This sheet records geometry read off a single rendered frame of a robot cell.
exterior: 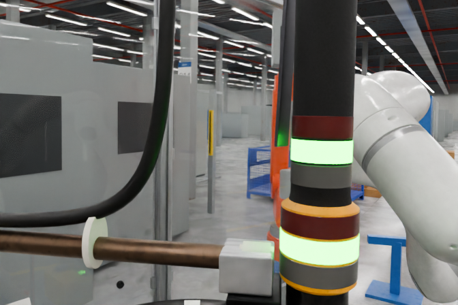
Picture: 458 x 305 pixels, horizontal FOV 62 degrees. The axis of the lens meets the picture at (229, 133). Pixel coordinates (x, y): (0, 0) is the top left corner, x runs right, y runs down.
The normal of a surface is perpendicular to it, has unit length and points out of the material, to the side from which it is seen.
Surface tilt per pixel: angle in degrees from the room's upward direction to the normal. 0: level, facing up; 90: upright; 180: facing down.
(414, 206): 87
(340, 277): 90
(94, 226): 90
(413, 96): 65
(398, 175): 79
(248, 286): 90
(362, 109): 59
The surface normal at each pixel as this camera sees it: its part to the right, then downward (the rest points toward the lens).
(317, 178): -0.33, 0.04
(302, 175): -0.76, 0.02
